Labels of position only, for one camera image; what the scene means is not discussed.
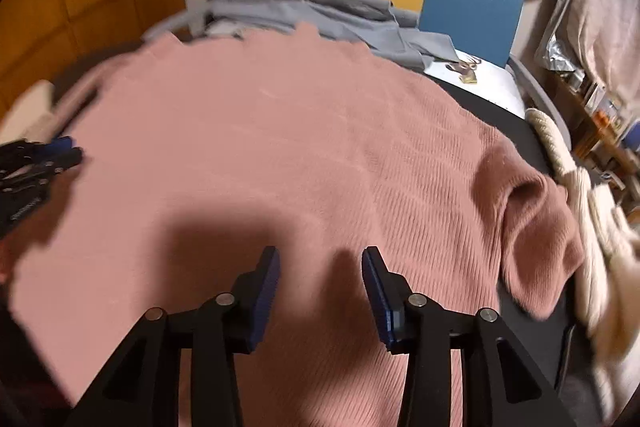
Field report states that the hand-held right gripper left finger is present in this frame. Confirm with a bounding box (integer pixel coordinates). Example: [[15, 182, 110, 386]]
[[65, 246, 281, 427]]

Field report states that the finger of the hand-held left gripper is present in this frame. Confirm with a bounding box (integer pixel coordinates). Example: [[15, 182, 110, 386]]
[[37, 136, 76, 158], [42, 148, 85, 180]]

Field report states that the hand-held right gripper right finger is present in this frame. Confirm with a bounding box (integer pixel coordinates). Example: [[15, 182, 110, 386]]
[[361, 246, 571, 427]]

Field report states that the pink knit sweater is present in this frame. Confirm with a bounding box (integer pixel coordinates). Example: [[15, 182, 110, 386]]
[[7, 22, 586, 427]]

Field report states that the cream folded cloth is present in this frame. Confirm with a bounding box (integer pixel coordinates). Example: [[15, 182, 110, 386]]
[[0, 79, 58, 145]]

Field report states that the white printed cloth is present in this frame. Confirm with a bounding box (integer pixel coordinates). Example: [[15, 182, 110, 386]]
[[425, 49, 526, 120]]

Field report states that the wooden shelf with items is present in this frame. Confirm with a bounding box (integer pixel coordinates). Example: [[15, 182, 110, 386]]
[[550, 69, 640, 225]]

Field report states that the grey garment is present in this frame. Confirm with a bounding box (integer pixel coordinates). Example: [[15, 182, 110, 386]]
[[205, 0, 458, 70]]

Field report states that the silver plastic bag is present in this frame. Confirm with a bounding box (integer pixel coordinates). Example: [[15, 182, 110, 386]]
[[534, 0, 588, 75]]

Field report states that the pink floral curtain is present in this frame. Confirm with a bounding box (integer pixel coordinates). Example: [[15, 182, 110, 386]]
[[560, 0, 640, 88]]

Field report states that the cream cable knit sweater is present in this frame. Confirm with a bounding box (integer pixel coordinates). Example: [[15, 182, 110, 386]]
[[525, 107, 640, 427]]

